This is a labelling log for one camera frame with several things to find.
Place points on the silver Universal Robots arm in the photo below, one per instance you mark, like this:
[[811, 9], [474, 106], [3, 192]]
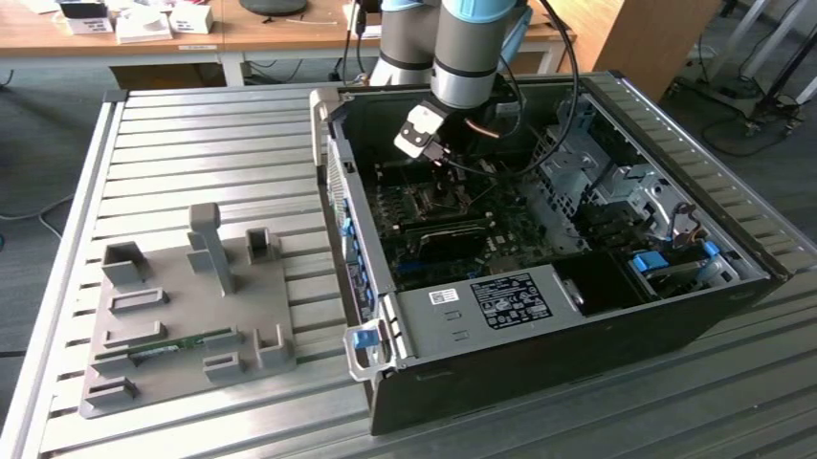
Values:
[[466, 48]]

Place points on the blue case latch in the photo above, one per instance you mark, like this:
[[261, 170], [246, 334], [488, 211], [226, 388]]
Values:
[[363, 340]]

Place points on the metal equipment stand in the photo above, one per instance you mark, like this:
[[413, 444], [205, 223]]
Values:
[[763, 50]]

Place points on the green motherboard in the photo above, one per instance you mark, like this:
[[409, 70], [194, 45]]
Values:
[[510, 225]]

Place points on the green RAM stick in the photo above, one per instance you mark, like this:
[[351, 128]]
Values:
[[172, 345]]

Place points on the black graphics card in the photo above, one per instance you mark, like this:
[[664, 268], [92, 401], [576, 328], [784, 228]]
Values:
[[450, 245]]

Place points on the wooden desk white frame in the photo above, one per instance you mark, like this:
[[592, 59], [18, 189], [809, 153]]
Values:
[[287, 33], [38, 33]]

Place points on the hard disk in blue carrier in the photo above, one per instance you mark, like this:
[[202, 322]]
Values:
[[648, 263]]

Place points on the grey power supply unit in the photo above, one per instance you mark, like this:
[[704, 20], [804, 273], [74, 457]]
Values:
[[434, 325]]

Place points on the white box with round hole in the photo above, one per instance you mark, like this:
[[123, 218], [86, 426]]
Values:
[[143, 33]]

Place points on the dark round object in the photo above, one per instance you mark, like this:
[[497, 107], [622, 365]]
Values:
[[274, 6]]

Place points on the grey metal disk bay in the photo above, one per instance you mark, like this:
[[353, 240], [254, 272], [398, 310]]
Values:
[[562, 177]]

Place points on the blue card retainer clip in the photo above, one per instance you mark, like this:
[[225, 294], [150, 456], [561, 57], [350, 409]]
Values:
[[347, 225]]

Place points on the white box with printed text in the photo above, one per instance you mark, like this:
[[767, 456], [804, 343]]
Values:
[[191, 24]]

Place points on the white box with black lid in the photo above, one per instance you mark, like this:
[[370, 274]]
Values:
[[90, 26]]

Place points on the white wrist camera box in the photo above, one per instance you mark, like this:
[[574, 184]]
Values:
[[418, 129]]

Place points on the wooden panel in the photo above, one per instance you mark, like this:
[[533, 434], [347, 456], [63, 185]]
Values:
[[650, 43]]

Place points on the grey parts rack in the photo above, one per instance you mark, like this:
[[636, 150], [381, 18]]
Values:
[[184, 306]]

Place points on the black open PC case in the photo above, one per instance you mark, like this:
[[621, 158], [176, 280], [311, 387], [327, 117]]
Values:
[[542, 382]]

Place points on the CPU with silver top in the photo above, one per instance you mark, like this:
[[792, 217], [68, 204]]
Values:
[[430, 203]]

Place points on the CPU socket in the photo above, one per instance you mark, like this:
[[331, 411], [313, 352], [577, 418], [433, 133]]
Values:
[[421, 196]]

